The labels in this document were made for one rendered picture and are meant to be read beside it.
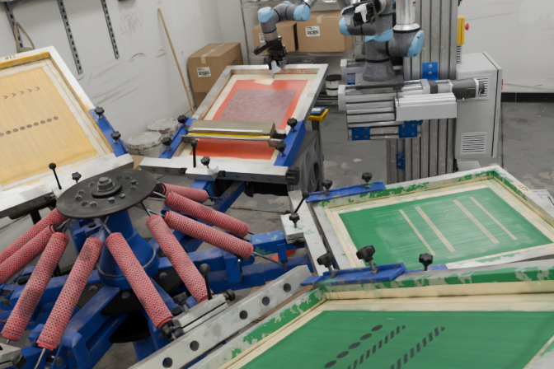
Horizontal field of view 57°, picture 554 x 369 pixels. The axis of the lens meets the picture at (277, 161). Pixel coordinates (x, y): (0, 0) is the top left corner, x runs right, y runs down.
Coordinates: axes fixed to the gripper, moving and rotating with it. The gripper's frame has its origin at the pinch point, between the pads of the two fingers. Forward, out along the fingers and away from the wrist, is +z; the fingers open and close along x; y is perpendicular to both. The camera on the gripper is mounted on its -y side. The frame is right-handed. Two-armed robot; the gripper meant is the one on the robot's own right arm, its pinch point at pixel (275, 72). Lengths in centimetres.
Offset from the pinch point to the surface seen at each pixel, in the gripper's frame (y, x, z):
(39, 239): -13, -152, -39
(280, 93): 9.1, -19.0, 0.8
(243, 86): -13.8, -13.5, 0.7
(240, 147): 3, -60, 2
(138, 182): 7, -127, -40
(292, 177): 38, -85, -6
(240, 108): -8.3, -32.0, 1.1
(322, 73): 28.6, -7.0, -3.1
